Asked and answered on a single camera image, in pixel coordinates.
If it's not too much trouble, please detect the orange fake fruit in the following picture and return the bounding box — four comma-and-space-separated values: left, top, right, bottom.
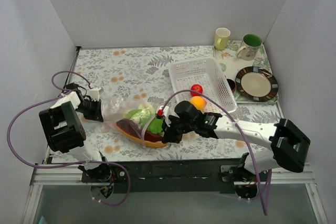
190, 96, 207, 111

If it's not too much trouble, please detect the red fake strawberry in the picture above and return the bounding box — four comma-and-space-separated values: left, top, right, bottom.
190, 84, 203, 97

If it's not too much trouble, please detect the clear zip top bag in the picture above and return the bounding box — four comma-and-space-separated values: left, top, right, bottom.
101, 97, 166, 148

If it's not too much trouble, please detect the white fake cauliflower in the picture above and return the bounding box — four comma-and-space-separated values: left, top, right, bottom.
138, 102, 155, 111

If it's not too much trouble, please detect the green fake lettuce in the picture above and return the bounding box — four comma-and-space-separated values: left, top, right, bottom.
124, 108, 163, 134

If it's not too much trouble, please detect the white plastic basket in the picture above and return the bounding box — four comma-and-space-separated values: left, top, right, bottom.
167, 57, 238, 113

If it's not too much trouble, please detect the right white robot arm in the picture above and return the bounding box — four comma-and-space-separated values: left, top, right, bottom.
157, 101, 311, 182

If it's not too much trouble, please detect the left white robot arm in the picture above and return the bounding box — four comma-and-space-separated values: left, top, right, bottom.
39, 83, 112, 182

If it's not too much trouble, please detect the small brown cup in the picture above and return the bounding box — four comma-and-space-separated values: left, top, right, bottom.
227, 79, 237, 93

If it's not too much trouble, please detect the floral table mat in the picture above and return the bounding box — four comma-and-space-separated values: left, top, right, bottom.
51, 45, 294, 164

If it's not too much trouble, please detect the floral serving tray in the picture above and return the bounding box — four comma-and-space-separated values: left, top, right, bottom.
213, 39, 279, 104

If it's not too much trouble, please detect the striped rim ceramic plate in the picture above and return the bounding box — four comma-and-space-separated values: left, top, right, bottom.
234, 66, 279, 102

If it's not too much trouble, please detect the yellow green mug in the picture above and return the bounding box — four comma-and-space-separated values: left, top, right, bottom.
214, 28, 231, 50

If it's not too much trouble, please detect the green interior floral mug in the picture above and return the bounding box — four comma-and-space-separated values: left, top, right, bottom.
236, 34, 262, 61

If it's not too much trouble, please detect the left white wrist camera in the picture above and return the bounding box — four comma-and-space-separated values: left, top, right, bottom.
87, 88, 103, 102

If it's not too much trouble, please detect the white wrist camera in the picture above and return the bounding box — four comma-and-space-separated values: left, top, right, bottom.
87, 88, 103, 102
155, 105, 171, 119

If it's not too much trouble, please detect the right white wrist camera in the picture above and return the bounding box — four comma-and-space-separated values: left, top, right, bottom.
155, 105, 171, 119

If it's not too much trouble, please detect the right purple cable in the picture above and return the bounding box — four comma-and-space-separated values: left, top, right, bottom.
161, 89, 272, 216

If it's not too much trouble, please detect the purple cable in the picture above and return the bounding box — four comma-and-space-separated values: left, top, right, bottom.
6, 70, 131, 206
161, 89, 272, 216

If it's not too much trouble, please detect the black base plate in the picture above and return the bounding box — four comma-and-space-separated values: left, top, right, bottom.
81, 159, 270, 196

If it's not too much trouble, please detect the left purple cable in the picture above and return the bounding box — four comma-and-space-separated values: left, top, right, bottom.
6, 70, 131, 206

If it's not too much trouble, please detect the aluminium frame rail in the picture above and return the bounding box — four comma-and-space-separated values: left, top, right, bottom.
30, 164, 316, 185

